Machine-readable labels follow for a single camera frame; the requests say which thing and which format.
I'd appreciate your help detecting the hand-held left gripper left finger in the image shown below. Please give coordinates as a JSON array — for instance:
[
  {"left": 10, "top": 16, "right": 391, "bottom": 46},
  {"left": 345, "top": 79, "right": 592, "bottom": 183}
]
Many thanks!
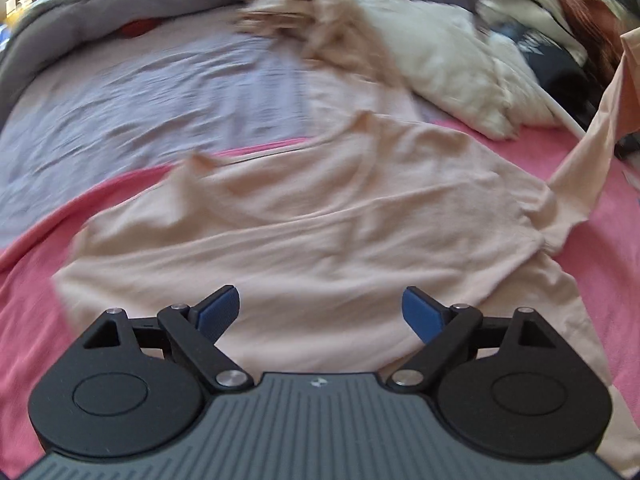
[{"left": 82, "top": 285, "right": 253, "bottom": 394}]

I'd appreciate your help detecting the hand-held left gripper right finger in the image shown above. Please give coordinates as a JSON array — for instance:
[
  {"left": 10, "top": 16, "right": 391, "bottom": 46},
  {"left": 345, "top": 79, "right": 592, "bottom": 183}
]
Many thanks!
[{"left": 385, "top": 285, "right": 559, "bottom": 394}]

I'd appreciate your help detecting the beige long-sleeve shirt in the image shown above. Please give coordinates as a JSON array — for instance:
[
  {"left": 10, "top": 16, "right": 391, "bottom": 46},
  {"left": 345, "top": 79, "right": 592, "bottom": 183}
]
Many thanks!
[{"left": 52, "top": 30, "right": 640, "bottom": 480}]

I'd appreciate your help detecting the lavender bed sheet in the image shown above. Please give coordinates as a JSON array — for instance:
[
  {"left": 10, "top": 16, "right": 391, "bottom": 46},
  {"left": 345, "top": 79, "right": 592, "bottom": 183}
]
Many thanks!
[{"left": 0, "top": 25, "right": 423, "bottom": 251}]

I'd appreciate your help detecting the white plastic tube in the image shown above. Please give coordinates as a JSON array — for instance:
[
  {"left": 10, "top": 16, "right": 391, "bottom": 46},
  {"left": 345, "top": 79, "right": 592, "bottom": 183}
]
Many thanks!
[{"left": 541, "top": 91, "right": 587, "bottom": 140}]

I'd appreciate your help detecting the cream padded jacket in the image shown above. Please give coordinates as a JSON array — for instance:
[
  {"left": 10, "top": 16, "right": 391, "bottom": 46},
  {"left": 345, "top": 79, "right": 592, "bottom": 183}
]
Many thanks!
[{"left": 357, "top": 0, "right": 588, "bottom": 142}]

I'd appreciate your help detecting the dark navy printed garment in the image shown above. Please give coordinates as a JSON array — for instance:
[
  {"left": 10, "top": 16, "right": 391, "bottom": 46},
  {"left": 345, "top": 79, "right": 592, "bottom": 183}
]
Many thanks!
[{"left": 492, "top": 24, "right": 607, "bottom": 128}]

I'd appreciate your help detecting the small red cloth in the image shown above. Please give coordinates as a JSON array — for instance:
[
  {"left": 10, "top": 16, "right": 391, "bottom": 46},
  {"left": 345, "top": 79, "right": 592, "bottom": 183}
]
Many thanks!
[{"left": 119, "top": 18, "right": 162, "bottom": 41}]

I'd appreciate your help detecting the tan satin garment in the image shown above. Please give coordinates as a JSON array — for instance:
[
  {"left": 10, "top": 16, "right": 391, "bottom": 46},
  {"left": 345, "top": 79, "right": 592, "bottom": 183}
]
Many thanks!
[{"left": 234, "top": 0, "right": 403, "bottom": 88}]

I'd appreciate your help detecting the grey leaf-print quilt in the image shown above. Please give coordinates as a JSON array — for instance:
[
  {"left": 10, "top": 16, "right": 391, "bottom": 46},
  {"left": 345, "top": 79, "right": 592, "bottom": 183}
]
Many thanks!
[{"left": 0, "top": 0, "right": 481, "bottom": 93}]

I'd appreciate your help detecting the brown plaid garment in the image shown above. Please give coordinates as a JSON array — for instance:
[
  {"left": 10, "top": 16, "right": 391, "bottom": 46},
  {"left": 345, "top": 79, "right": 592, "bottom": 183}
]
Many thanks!
[{"left": 537, "top": 0, "right": 632, "bottom": 78}]

